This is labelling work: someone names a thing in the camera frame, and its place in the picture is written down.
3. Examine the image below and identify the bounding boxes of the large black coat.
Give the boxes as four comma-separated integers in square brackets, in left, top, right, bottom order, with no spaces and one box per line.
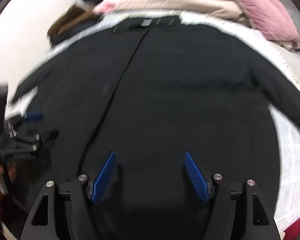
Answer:
[13,17,300,239]

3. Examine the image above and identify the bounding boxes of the light blue fringed bedspread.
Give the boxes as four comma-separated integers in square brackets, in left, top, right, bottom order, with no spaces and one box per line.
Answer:
[13,10,300,227]

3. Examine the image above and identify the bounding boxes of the orange red right sleeve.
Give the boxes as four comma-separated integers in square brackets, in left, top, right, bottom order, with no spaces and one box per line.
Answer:
[282,218,300,240]

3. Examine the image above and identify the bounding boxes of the folded brown garment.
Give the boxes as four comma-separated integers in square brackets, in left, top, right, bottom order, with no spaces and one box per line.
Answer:
[47,4,100,38]

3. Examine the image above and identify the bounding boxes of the pink velvet pillow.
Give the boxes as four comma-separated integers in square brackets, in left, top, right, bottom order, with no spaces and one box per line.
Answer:
[236,0,300,50]

